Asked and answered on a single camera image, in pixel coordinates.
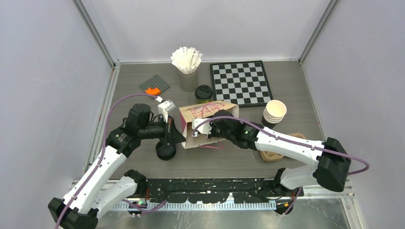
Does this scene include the black coffee cup lid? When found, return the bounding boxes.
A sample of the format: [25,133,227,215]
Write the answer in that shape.
[194,84,213,99]

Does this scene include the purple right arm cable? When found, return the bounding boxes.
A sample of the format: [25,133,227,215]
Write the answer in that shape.
[192,116,370,216]

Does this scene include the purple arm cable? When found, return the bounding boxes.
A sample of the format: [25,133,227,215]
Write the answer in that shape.
[54,93,163,229]
[192,116,370,216]

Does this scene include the aluminium frame rail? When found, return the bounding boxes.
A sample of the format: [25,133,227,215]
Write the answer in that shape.
[66,177,355,212]

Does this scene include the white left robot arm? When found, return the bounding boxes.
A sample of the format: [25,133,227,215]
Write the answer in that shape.
[48,100,186,229]

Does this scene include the white wrapped straws bundle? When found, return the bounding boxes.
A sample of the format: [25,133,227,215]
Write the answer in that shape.
[171,47,203,75]

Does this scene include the grey lego baseplate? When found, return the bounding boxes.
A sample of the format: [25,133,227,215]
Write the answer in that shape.
[139,75,170,93]

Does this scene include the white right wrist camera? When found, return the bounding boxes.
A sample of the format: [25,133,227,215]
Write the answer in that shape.
[192,118,212,137]

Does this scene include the black white chessboard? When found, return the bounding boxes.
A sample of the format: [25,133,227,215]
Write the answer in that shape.
[210,60,273,107]

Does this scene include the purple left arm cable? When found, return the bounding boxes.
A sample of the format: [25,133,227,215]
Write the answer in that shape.
[54,93,163,229]

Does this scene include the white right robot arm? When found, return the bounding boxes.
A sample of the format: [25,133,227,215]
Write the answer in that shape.
[208,111,351,196]

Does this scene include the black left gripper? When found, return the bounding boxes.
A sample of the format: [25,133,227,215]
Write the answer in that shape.
[139,114,186,145]

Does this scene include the orange plastic piece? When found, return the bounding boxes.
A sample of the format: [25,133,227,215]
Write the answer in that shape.
[145,87,162,96]

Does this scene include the brown pulp cup carrier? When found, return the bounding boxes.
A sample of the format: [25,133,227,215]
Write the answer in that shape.
[259,133,306,162]

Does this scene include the green paper cup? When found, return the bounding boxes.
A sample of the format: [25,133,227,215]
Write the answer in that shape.
[197,98,211,104]

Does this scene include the grey straw holder cup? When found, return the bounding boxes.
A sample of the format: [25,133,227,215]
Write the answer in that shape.
[180,71,199,92]

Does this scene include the stack of black lids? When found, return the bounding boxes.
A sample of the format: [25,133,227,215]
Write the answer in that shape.
[155,142,176,161]

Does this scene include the paper gift bag pink handles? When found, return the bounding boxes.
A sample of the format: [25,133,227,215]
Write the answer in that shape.
[179,100,239,149]

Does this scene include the stack of paper cups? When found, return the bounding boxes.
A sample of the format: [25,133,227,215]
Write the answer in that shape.
[262,100,287,129]

